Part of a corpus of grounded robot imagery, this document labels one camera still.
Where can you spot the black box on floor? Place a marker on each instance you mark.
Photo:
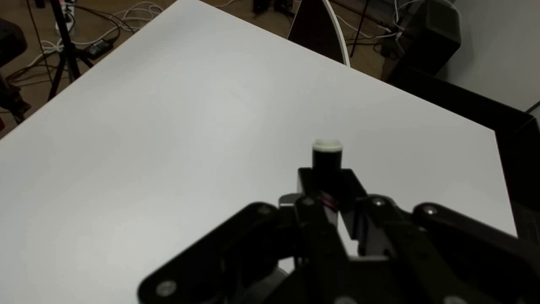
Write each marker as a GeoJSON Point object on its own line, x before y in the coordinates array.
{"type": "Point", "coordinates": [432, 30]}

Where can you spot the black tripod stand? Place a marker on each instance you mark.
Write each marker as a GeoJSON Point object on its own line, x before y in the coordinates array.
{"type": "Point", "coordinates": [66, 51]}

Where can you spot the black marker pen white cap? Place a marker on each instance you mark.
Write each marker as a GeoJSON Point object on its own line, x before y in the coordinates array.
{"type": "Point", "coordinates": [327, 161]}

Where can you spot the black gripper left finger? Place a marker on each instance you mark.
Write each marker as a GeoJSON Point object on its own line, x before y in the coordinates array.
{"type": "Point", "coordinates": [246, 254]}

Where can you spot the white curved tube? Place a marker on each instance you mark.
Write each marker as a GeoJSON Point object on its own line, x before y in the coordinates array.
{"type": "Point", "coordinates": [341, 41]}

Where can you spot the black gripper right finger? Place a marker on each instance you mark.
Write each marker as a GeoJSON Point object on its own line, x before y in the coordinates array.
{"type": "Point", "coordinates": [427, 254]}

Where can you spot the black office chair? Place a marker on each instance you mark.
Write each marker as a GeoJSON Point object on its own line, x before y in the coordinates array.
{"type": "Point", "coordinates": [10, 68]}

